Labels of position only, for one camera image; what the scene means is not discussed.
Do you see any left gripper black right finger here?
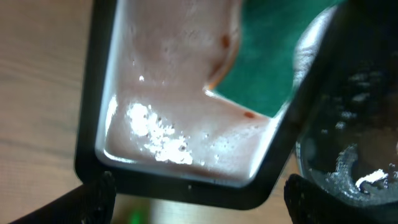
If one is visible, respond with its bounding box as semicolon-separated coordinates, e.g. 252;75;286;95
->
284;174;397;224

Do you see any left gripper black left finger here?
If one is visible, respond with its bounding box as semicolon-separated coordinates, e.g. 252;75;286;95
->
11;172;116;224

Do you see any green and yellow sponge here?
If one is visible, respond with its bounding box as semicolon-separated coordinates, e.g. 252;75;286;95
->
214;0;336;117

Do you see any round black tray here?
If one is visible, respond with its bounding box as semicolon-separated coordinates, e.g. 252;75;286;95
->
294;1;397;207

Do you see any rectangular black sponge tray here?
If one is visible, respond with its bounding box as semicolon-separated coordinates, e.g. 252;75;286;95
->
75;1;328;210

